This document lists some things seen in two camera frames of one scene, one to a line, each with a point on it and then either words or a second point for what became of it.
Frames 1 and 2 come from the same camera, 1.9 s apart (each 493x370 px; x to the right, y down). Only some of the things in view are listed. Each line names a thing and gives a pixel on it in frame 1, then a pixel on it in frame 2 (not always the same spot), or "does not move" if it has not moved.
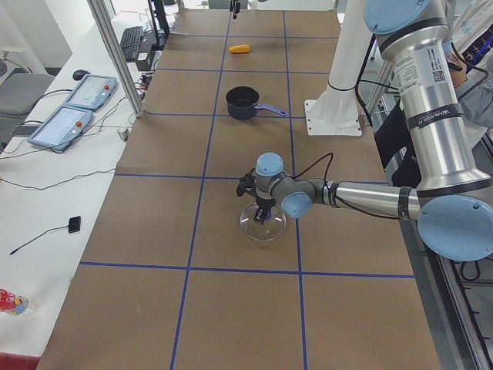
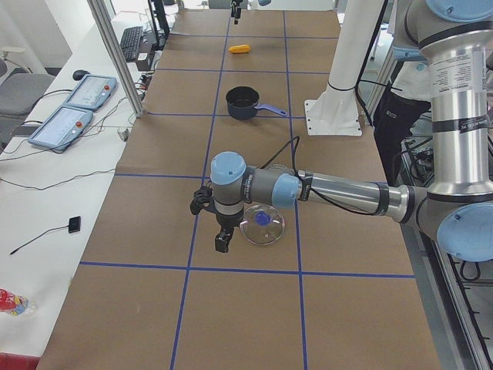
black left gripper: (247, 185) to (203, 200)
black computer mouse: (78, 74) does not move
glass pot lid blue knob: (273, 227) does not move
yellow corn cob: (239, 48) does not move
